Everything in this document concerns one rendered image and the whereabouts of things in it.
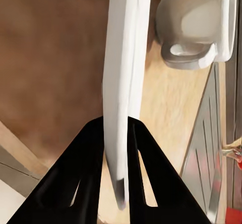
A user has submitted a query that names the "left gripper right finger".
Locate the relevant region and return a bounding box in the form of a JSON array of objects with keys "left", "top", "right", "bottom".
[{"left": 127, "top": 116, "right": 212, "bottom": 224}]

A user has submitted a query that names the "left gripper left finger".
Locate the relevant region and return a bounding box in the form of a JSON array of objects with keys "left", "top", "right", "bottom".
[{"left": 7, "top": 116, "right": 104, "bottom": 224}]

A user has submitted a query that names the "saucer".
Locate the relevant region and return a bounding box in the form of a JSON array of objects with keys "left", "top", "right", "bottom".
[{"left": 102, "top": 0, "right": 150, "bottom": 211}]

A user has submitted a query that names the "coffee cup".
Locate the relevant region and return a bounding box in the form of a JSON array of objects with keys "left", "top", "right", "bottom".
[{"left": 156, "top": 0, "right": 236, "bottom": 70}]

